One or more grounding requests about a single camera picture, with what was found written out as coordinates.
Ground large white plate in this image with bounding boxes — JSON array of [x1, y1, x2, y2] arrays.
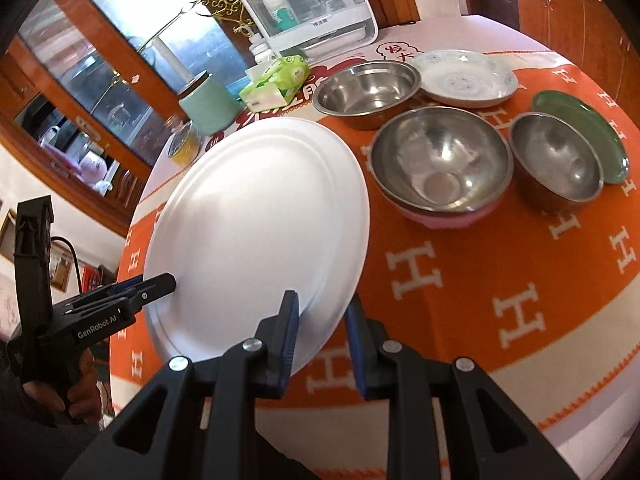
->
[[144, 117, 370, 370]]

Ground small steel bowl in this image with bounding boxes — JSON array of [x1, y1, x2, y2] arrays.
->
[[508, 112, 603, 214]]

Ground large steel bowl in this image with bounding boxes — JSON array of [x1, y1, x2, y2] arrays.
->
[[369, 106, 514, 218]]

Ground wide steel basin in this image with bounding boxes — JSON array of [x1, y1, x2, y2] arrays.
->
[[312, 61, 422, 130]]

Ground green plate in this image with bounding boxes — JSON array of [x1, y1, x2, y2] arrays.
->
[[532, 90, 630, 184]]

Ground white blue floral plate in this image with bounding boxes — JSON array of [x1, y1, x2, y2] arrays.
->
[[409, 49, 518, 110]]

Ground person's left hand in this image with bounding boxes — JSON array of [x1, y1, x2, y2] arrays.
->
[[23, 349, 102, 426]]

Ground yellow glass jar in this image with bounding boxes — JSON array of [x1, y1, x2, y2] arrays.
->
[[167, 117, 202, 168]]

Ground mint green canister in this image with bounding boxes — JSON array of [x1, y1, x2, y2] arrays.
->
[[178, 70, 244, 136]]

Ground wooden glass door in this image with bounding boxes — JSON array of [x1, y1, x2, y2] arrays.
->
[[1, 0, 253, 234]]

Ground pink bowl under steel bowl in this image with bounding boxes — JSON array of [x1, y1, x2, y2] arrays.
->
[[390, 200, 501, 230]]

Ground green tissue pack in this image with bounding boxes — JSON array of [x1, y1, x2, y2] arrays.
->
[[240, 55, 310, 113]]

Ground white sterilizer cabinet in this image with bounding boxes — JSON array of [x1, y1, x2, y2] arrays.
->
[[241, 0, 378, 63]]

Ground wooden wardrobe cabinets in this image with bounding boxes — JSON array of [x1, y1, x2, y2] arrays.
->
[[518, 0, 639, 122]]

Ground black cable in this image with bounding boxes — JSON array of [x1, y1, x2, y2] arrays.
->
[[49, 235, 84, 306]]

